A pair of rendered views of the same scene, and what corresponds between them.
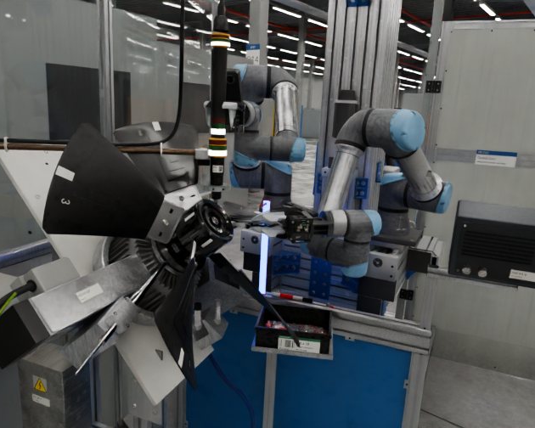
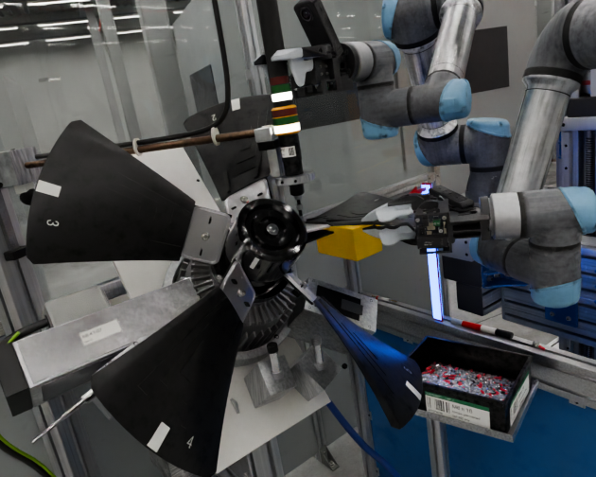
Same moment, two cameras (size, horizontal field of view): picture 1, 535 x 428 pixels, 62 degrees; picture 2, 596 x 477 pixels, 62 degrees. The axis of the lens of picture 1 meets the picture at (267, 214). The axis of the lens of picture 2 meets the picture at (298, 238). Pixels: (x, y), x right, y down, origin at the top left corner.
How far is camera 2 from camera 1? 0.51 m
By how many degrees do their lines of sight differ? 32
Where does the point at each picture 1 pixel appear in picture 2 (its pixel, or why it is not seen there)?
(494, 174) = not seen: outside the picture
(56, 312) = (44, 359)
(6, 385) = not seen: hidden behind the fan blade
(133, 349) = not seen: hidden behind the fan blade
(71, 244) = (138, 265)
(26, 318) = (2, 365)
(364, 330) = not seen: outside the picture
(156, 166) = (225, 158)
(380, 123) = (594, 20)
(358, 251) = (552, 263)
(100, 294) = (116, 333)
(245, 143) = (371, 105)
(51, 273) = (68, 308)
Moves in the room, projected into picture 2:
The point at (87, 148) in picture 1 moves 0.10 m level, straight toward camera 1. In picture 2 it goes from (76, 152) to (33, 163)
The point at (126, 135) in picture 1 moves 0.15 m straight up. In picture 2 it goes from (197, 123) to (181, 44)
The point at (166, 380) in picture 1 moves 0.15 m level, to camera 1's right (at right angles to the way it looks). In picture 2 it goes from (238, 440) to (312, 462)
